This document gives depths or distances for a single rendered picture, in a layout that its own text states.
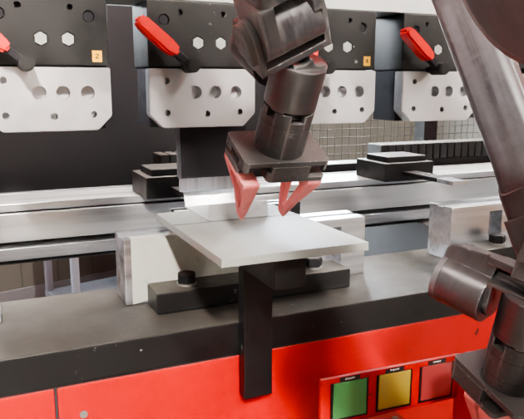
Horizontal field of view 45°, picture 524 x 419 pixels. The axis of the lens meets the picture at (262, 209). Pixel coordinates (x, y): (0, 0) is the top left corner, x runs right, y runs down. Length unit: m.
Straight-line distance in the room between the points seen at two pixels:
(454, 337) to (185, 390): 0.43
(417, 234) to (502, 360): 0.78
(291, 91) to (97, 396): 0.43
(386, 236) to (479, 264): 0.86
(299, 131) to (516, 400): 0.35
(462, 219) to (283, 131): 0.56
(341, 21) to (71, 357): 0.59
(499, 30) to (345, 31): 0.71
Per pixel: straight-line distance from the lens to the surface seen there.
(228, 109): 0.89
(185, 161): 0.91
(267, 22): 0.59
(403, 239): 1.49
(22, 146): 1.38
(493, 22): 0.28
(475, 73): 0.72
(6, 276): 3.59
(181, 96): 0.87
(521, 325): 0.67
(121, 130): 1.41
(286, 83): 0.65
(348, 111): 0.97
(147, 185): 1.10
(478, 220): 1.18
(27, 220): 1.13
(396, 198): 1.39
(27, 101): 0.83
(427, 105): 1.06
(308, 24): 0.61
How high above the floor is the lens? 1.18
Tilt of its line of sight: 11 degrees down
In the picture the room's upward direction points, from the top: straight up
